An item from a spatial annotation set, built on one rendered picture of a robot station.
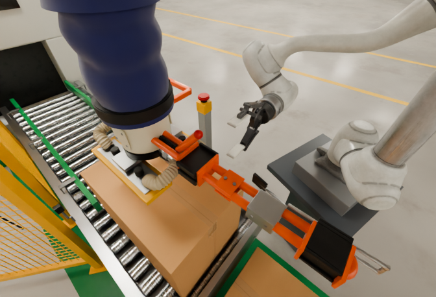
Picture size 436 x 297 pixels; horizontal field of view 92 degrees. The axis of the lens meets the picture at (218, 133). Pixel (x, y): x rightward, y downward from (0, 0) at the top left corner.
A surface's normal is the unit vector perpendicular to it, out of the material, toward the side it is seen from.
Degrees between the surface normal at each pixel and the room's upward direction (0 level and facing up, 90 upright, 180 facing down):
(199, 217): 0
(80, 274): 0
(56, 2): 72
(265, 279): 0
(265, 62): 67
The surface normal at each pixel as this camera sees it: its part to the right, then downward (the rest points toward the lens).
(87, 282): 0.00, -0.74
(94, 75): -0.28, 0.40
